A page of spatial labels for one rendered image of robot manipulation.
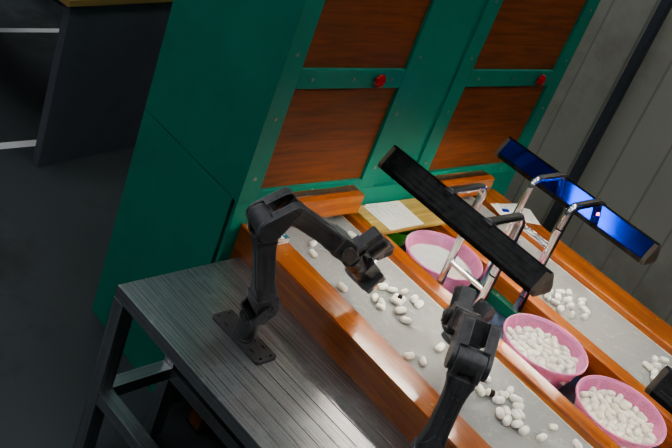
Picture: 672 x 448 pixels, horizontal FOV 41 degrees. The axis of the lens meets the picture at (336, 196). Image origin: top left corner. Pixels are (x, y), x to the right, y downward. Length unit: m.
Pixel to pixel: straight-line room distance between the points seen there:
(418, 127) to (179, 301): 1.02
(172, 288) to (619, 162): 2.75
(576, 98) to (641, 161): 0.46
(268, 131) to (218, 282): 0.44
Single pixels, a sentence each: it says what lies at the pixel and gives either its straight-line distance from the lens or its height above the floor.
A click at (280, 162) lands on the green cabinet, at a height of 0.96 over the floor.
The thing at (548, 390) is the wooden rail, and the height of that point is 0.77.
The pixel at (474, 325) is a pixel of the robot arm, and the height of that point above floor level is 1.10.
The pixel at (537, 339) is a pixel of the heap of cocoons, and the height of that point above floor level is 0.74.
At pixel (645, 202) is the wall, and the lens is 4.64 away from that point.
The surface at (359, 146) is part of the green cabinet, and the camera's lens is 2.84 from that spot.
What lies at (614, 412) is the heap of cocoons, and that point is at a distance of 2.70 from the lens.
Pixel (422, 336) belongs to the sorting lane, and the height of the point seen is 0.74.
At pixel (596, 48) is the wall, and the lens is 4.70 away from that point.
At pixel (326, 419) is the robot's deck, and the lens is 2.28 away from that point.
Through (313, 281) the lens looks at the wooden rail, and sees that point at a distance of 2.54.
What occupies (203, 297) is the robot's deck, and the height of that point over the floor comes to 0.67.
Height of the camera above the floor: 2.14
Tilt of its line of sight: 27 degrees down
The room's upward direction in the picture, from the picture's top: 21 degrees clockwise
